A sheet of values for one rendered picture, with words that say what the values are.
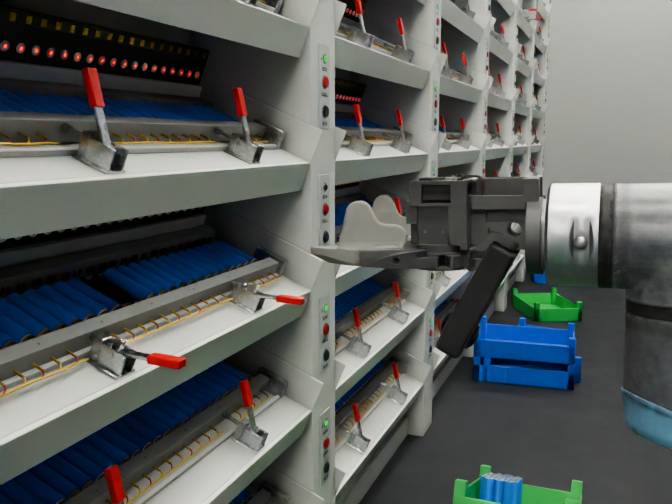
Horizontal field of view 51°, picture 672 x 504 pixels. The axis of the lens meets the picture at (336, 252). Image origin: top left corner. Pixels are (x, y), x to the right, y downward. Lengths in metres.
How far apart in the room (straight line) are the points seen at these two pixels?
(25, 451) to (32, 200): 0.20
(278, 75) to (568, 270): 0.59
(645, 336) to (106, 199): 0.47
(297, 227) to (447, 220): 0.45
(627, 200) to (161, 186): 0.43
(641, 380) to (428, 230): 0.22
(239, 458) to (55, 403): 0.36
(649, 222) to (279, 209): 0.60
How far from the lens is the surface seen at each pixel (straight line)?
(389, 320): 1.57
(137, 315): 0.76
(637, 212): 0.61
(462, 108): 2.39
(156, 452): 0.87
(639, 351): 0.63
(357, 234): 0.64
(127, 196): 0.68
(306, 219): 1.04
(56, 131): 0.70
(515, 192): 0.65
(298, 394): 1.11
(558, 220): 0.60
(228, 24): 0.86
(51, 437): 0.64
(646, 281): 0.62
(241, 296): 0.91
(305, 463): 1.15
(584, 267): 0.61
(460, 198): 0.62
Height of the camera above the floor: 0.75
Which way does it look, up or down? 9 degrees down
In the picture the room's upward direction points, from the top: straight up
